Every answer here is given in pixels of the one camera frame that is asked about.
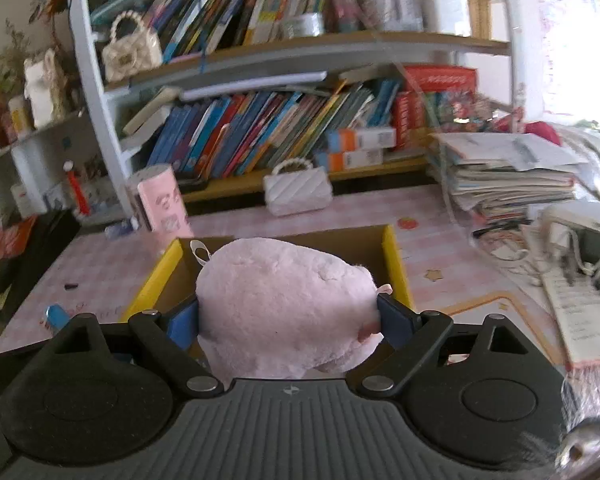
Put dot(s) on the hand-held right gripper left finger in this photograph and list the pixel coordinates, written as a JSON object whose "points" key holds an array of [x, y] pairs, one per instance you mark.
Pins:
{"points": [[182, 327]]}

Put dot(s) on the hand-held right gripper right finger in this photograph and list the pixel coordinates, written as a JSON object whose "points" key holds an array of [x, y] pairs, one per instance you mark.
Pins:
{"points": [[395, 317]]}

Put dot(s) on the cardboard box with yellow edges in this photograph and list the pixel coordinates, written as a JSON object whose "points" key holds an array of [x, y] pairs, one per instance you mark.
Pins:
{"points": [[340, 242]]}

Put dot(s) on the pink plush toy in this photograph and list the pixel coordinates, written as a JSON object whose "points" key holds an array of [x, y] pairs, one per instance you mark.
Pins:
{"points": [[280, 305]]}

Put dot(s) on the pink cylindrical container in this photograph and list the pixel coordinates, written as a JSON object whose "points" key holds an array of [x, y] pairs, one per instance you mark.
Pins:
{"points": [[162, 205]]}

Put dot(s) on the small blue object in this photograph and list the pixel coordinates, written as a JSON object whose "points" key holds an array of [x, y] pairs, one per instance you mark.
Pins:
{"points": [[55, 316]]}

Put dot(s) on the white quilted handbag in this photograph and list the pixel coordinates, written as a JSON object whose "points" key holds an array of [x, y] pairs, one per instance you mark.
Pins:
{"points": [[297, 192]]}

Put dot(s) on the black side furniture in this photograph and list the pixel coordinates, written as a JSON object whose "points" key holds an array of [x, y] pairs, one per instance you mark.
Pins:
{"points": [[35, 260]]}

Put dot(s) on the orange and white box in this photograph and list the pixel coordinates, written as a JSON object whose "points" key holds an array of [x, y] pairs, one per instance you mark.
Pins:
{"points": [[350, 159], [362, 139]]}

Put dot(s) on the red and white figure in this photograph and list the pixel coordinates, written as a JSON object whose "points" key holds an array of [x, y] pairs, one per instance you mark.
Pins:
{"points": [[77, 195]]}

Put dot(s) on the stack of papers and booklets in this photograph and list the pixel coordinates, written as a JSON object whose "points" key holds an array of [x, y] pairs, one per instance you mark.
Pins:
{"points": [[505, 185]]}

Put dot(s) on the white printed booklet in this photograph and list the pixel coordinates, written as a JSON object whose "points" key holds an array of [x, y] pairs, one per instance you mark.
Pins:
{"points": [[580, 320]]}

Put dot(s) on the white power strip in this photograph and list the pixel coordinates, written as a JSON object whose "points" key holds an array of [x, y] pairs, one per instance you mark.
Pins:
{"points": [[570, 217]]}

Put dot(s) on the row of colourful books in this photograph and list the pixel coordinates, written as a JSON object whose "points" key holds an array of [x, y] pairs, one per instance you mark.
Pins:
{"points": [[240, 130]]}

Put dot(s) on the cream leaning book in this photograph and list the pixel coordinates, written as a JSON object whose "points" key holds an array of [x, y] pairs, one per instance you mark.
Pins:
{"points": [[150, 115]]}

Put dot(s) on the colourful printed box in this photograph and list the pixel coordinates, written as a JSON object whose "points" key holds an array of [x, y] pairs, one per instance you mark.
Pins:
{"points": [[457, 110]]}

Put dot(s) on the shiny metal object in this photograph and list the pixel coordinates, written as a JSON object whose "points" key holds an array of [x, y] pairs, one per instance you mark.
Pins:
{"points": [[582, 442]]}

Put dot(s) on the white side shelf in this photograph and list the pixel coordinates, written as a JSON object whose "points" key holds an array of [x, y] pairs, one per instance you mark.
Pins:
{"points": [[30, 155]]}

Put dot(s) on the white and wooden bookshelf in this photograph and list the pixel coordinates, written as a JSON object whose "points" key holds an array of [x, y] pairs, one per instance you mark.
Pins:
{"points": [[92, 110]]}

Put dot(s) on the red cloth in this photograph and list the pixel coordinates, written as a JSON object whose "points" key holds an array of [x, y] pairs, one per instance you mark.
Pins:
{"points": [[542, 132]]}

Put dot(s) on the red box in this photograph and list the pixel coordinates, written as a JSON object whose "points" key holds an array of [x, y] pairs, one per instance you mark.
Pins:
{"points": [[430, 80]]}

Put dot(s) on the white rabbit ornament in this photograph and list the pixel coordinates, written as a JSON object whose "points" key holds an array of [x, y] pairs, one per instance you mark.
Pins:
{"points": [[45, 90]]}

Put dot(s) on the white container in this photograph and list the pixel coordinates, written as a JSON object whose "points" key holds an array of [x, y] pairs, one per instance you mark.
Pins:
{"points": [[447, 12]]}

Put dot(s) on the row of tall books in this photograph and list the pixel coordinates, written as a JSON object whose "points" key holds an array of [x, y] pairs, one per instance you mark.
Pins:
{"points": [[230, 5]]}

